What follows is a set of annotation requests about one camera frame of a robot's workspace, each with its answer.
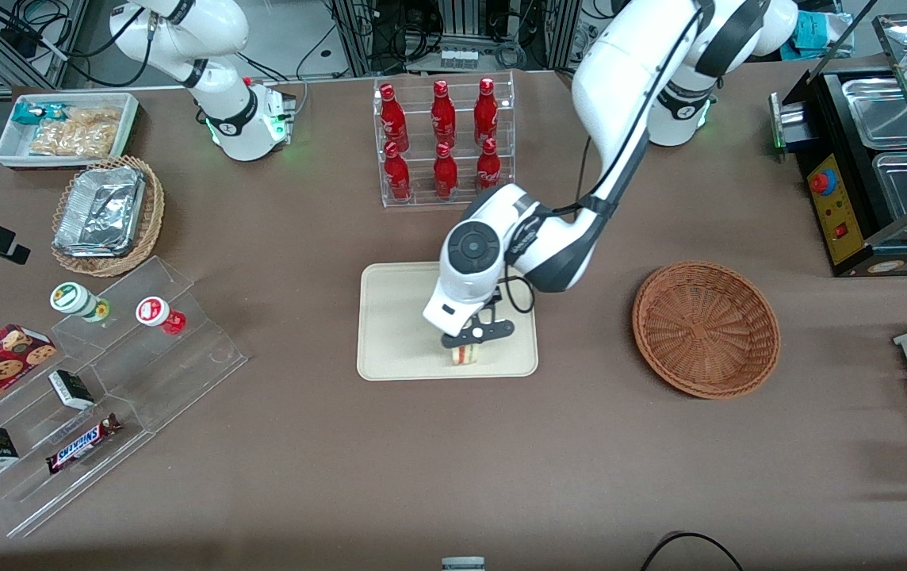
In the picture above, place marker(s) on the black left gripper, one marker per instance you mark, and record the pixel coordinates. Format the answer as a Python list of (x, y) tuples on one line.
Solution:
[(498, 297)]

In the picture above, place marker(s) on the triangular sandwich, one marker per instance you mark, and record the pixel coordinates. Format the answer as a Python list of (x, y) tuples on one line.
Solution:
[(467, 357)]

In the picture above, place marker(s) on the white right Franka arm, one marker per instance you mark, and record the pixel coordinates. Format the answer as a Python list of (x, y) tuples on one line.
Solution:
[(184, 47)]

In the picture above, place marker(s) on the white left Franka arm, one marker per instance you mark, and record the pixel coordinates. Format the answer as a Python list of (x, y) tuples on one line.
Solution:
[(620, 79)]

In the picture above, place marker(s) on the cream plastic tray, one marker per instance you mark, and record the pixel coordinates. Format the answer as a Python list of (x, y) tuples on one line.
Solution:
[(398, 333)]

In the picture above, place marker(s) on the round brown wicker basket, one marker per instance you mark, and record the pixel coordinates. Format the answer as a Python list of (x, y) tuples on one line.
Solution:
[(707, 329)]

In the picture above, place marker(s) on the light wicker basket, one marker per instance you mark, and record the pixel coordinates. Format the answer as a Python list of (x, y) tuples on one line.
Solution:
[(154, 214)]

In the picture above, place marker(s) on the clear acrylic bottle rack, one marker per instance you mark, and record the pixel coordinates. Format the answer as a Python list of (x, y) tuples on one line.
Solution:
[(422, 202)]

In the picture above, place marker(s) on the red cola bottle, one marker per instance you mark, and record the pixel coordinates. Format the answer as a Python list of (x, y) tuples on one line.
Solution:
[(443, 115), (393, 119), (488, 168), (398, 176), (445, 174), (486, 113)]

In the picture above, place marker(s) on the white power strip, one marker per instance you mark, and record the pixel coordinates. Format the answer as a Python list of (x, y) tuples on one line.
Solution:
[(458, 58)]

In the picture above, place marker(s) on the clear acrylic stepped shelf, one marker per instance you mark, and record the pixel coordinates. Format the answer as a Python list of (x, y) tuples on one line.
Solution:
[(176, 373)]

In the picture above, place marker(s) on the red lid jar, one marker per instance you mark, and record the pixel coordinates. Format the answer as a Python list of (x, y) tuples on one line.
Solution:
[(156, 312)]

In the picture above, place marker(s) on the red emergency button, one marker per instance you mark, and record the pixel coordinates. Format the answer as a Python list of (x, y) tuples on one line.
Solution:
[(822, 182)]

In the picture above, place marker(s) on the aluminium foil container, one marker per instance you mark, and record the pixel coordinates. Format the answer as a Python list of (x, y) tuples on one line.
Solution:
[(101, 210)]

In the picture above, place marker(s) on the green lid jar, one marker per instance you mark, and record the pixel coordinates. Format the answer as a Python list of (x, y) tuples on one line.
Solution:
[(73, 300)]

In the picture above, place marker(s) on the Snickers bar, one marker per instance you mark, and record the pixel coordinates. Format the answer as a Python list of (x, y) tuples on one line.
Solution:
[(81, 444)]

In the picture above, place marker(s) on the clear bag of crackers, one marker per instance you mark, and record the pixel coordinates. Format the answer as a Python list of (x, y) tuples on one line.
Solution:
[(73, 141), (95, 116)]

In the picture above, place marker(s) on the teal plastic bag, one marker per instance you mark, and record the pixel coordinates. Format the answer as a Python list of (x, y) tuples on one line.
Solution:
[(818, 32)]

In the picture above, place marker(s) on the teal snack packet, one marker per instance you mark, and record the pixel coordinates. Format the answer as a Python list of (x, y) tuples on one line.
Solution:
[(29, 113)]

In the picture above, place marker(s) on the white rectangular snack bin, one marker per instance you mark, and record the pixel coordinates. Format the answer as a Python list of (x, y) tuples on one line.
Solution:
[(9, 151)]

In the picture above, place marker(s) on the black wrist mounting bracket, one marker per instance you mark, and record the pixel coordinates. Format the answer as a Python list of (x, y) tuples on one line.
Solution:
[(499, 327)]

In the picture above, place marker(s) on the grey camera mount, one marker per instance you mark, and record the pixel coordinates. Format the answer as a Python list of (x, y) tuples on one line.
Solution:
[(463, 565)]

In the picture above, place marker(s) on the aluminium frame rack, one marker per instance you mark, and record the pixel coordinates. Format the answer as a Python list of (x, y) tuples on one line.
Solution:
[(453, 20)]

